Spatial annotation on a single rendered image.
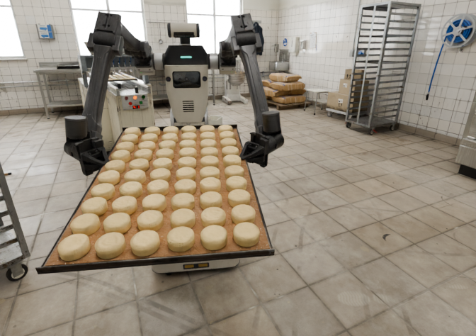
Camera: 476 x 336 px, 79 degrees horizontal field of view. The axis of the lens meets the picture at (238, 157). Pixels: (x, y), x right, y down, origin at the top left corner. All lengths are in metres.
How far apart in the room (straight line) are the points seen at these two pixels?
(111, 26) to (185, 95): 0.57
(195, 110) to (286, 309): 1.16
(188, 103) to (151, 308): 1.10
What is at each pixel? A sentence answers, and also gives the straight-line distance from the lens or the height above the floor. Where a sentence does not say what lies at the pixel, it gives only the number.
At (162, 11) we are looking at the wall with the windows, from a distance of 7.15.
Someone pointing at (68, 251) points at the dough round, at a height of 0.95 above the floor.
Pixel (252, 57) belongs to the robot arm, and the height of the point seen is 1.23.
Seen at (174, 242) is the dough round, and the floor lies 0.95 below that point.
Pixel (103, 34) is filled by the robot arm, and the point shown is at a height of 1.31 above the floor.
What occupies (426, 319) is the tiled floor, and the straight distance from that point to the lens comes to 1.90.
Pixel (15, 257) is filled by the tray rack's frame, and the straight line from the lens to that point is 2.15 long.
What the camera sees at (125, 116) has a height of 0.63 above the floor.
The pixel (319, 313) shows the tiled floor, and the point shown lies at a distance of 1.72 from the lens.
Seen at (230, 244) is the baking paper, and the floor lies 0.93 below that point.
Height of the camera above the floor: 1.27
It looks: 21 degrees down
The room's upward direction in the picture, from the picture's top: straight up
